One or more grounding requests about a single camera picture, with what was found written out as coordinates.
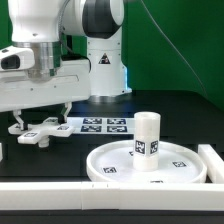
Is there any white cross-shaped table base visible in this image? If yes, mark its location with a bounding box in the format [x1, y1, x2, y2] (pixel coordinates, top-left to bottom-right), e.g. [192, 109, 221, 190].
[8, 117, 75, 148]

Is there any white front fence bar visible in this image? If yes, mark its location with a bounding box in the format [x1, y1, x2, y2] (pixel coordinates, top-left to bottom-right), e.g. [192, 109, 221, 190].
[0, 182, 224, 211]

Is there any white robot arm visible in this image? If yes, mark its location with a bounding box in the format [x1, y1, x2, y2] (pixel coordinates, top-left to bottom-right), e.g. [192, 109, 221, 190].
[0, 0, 131, 131]

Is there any white marker sheet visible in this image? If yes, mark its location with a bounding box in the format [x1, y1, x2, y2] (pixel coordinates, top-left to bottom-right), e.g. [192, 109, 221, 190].
[67, 117, 134, 135]

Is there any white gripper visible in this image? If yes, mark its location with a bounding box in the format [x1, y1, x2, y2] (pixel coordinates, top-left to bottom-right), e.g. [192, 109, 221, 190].
[0, 59, 90, 131]

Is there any white fence bar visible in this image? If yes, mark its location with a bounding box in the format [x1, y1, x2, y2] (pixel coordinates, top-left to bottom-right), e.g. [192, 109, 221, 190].
[0, 143, 3, 162]
[0, 182, 224, 211]
[198, 144, 224, 184]

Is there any white left fence bar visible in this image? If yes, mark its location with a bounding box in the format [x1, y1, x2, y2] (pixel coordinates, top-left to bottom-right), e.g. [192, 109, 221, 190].
[0, 143, 3, 162]

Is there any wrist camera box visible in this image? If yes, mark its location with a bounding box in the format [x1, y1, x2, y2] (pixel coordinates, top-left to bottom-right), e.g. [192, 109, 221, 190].
[0, 46, 35, 71]

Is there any white right fence bar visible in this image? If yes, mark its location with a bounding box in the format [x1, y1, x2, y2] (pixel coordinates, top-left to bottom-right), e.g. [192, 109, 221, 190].
[198, 144, 224, 184]

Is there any white round table top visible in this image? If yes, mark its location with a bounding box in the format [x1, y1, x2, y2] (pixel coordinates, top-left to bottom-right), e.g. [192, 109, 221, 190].
[86, 140, 207, 183]

